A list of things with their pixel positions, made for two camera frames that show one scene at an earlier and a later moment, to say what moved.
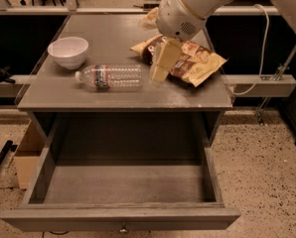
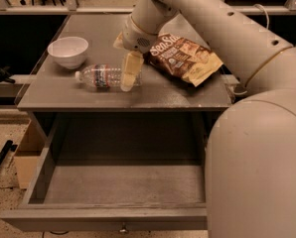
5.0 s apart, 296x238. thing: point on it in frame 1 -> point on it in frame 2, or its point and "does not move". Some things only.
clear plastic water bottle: x=112 y=75 does not move
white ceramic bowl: x=69 y=51 does not move
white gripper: x=177 y=16 -> x=135 y=37
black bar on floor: x=9 y=146 does not move
